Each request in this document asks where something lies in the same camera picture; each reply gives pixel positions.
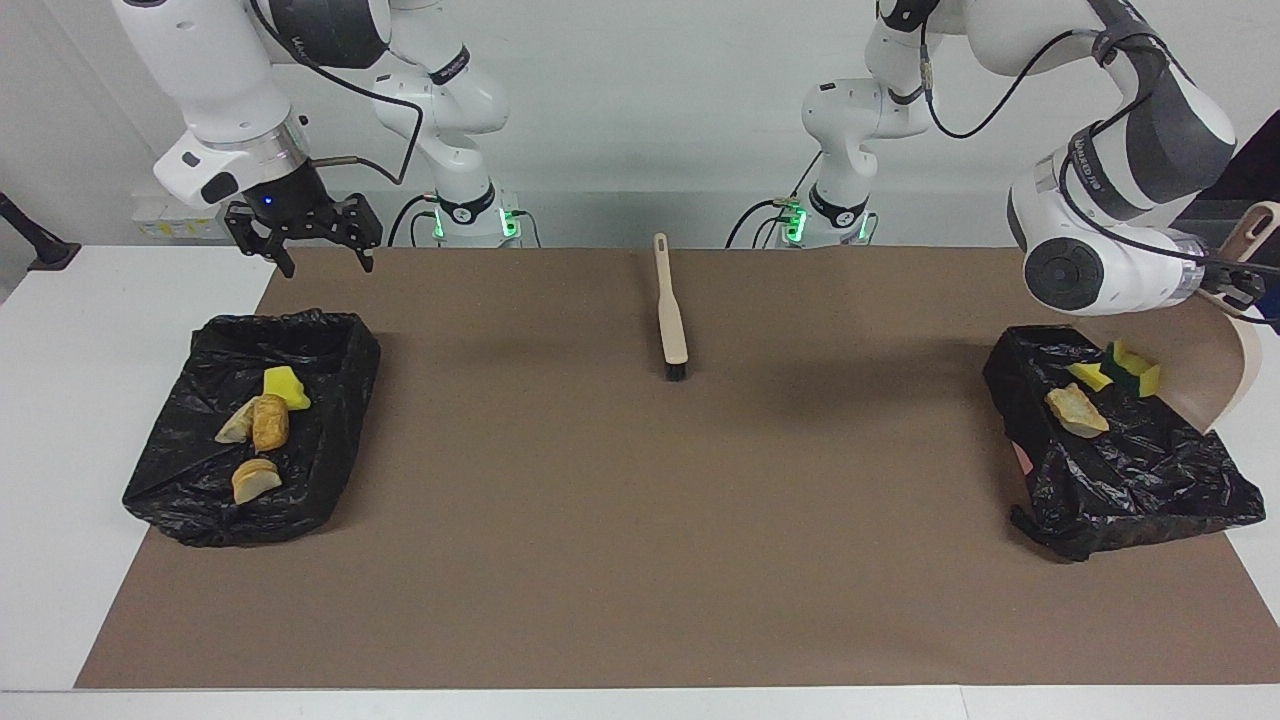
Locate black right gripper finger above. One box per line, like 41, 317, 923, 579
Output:
332, 193, 384, 273
224, 200, 297, 278

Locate beige plastic dustpan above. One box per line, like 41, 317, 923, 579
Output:
1140, 200, 1280, 433

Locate green and yellow sponge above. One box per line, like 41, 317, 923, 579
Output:
1103, 340, 1163, 398

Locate large yellow sponge piece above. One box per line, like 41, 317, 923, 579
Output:
262, 366, 312, 412

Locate brown bread roll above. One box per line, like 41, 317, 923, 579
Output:
251, 394, 291, 453

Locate croissant piece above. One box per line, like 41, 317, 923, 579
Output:
231, 458, 283, 505
1045, 383, 1111, 439
215, 400, 259, 444

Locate beige brush black bristles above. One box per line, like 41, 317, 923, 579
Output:
653, 232, 691, 383

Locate black bag lined bin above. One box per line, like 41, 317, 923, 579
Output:
982, 320, 1267, 563
122, 308, 383, 549

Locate white box on table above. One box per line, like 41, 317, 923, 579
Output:
132, 195, 241, 241

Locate dark background panel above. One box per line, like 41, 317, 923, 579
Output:
1180, 100, 1280, 336

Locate black stand base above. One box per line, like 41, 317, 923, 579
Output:
0, 192, 81, 271

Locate brown table mat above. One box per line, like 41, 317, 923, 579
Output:
75, 247, 1280, 691

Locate black right base cable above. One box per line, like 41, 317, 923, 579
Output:
388, 193, 441, 248

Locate black base cable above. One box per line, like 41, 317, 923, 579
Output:
388, 193, 441, 248
725, 198, 801, 248

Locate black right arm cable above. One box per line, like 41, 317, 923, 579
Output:
250, 0, 426, 186

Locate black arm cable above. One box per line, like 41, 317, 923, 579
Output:
250, 0, 426, 186
918, 25, 1280, 283

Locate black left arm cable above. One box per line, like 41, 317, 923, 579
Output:
918, 25, 1280, 283

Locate black left base cable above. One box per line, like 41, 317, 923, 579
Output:
725, 198, 801, 248

